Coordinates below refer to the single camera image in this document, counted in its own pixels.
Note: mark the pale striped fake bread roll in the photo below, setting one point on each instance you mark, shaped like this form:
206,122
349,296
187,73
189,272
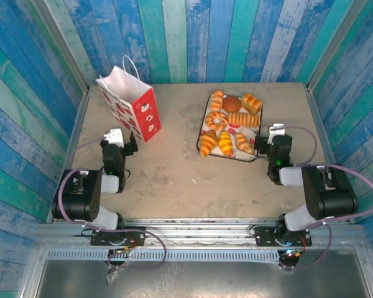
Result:
244,142

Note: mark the red and white paper bag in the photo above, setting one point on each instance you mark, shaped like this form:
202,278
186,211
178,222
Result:
146,118

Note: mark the long ridged fake bread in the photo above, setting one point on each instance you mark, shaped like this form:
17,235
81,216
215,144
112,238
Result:
244,119

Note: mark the yellow fake croissant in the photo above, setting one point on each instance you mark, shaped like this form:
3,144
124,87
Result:
225,142

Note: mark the golden fake loaf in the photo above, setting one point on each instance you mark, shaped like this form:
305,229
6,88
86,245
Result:
251,104

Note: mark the round brown fake bun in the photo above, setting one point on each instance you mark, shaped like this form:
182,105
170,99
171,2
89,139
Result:
231,103

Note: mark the orange fake croissant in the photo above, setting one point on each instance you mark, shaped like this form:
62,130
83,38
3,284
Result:
208,141

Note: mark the short striped fake bun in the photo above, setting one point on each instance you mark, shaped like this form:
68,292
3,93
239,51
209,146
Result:
217,100

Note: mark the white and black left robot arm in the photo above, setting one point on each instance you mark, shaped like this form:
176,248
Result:
77,198

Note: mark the white strawberry print tray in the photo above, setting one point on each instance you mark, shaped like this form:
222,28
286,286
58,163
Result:
240,129

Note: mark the small circuit board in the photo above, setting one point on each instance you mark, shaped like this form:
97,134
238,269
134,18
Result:
122,249
290,254

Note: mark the shiny steel sheet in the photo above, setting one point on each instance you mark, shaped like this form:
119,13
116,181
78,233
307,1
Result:
205,279

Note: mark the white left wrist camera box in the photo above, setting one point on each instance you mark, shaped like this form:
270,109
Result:
115,136

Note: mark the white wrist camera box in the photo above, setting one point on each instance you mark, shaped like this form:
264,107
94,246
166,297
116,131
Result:
276,130
115,136

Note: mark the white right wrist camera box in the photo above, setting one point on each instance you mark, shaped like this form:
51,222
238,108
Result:
276,130

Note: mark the aluminium table side rail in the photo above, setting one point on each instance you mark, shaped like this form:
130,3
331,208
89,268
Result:
77,124
320,124

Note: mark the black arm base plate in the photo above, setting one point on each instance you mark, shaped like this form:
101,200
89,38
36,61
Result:
264,237
136,237

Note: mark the aluminium mounting rail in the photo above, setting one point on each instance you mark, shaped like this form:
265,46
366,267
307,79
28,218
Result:
199,232

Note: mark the aluminium frame post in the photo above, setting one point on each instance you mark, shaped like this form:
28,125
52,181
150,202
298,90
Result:
334,43
64,46

